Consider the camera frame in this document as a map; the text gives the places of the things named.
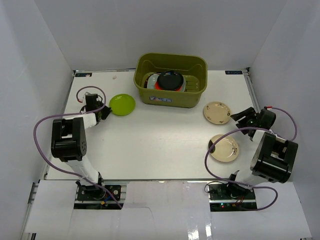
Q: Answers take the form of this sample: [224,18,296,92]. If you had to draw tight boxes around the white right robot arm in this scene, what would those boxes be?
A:
[225,106,299,200]

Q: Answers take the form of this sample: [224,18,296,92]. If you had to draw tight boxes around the orange plate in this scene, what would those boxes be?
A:
[155,80,183,92]

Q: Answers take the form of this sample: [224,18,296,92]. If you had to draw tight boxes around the cream plate with black mark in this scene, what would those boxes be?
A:
[210,136,240,163]

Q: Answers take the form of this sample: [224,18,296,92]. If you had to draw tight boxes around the corner label sticker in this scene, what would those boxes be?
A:
[225,70,243,75]
[74,72,92,78]

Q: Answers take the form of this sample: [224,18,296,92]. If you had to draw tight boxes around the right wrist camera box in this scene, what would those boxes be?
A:
[264,106,273,111]

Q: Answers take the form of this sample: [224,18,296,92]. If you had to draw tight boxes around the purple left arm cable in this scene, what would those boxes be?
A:
[33,85,123,210]

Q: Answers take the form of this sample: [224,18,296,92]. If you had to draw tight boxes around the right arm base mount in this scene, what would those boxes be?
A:
[204,181,258,213]

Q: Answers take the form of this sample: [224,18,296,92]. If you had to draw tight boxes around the lime green plate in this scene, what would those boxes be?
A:
[109,93,136,117]

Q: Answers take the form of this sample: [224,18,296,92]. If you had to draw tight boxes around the olive green plastic bin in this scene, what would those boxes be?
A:
[133,52,208,108]

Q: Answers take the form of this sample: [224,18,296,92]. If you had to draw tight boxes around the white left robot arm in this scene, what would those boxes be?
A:
[50,93,112,200]

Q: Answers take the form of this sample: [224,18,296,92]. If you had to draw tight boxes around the small black plate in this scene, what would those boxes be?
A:
[155,70,184,91]

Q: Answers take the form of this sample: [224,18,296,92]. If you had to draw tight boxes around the cream floral plate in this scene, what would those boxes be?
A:
[203,101,231,125]

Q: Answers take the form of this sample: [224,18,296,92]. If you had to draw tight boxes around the left corner label sticker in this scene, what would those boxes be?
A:
[74,72,92,78]

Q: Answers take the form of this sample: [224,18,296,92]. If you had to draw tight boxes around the right corner label sticker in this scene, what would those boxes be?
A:
[225,70,243,75]

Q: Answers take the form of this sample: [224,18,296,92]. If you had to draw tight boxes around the black rimmed cream plate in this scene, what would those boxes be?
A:
[143,72,162,90]

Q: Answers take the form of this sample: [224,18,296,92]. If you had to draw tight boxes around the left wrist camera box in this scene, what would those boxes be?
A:
[84,93,99,105]

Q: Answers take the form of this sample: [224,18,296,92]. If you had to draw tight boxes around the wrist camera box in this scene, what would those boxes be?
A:
[84,93,99,105]
[264,106,273,111]

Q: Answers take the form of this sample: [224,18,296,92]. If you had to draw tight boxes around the pale green rectangular dish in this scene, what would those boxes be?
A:
[144,73,186,92]

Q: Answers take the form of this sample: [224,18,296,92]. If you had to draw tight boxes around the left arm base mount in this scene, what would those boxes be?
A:
[74,181,122,210]

